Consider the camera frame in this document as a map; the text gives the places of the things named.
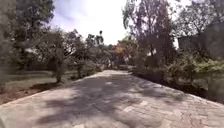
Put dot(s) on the pale brick paved path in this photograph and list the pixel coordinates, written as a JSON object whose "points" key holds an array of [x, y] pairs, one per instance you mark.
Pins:
{"points": [[110, 100]]}

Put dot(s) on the row of trees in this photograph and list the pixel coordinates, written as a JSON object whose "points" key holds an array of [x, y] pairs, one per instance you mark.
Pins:
{"points": [[43, 43], [150, 36]]}

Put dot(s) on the bare earth and grass strip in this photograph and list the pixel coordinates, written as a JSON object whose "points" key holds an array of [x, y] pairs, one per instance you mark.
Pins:
{"points": [[26, 85]]}

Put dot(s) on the grey building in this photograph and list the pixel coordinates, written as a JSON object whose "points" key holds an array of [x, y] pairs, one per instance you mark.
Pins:
{"points": [[208, 41]]}

